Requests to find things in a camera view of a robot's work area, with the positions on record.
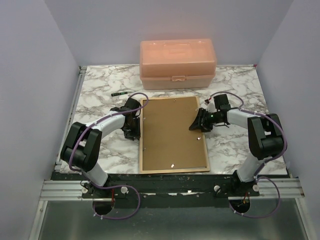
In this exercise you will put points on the small green black screwdriver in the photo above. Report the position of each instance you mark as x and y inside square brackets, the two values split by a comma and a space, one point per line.
[121, 93]

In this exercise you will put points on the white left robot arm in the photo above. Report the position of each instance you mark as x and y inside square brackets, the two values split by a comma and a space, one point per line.
[81, 147]

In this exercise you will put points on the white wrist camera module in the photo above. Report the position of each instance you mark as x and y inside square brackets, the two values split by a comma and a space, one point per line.
[210, 106]

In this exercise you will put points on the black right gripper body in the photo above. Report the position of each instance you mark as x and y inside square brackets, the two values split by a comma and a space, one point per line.
[213, 119]

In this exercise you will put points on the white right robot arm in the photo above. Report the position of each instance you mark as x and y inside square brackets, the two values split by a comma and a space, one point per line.
[266, 137]

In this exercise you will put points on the rectangular picture frame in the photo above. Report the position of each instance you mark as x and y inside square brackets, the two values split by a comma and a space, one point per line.
[141, 137]

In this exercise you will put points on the brown cardboard backing sheet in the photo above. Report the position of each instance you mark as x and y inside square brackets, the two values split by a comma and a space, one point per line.
[172, 135]

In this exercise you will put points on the orange translucent plastic toolbox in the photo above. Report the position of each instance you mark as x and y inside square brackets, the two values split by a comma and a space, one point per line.
[177, 64]

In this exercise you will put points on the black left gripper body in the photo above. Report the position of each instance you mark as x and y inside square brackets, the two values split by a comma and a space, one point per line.
[133, 131]

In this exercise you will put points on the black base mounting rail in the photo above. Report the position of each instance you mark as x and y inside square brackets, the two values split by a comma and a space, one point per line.
[127, 191]

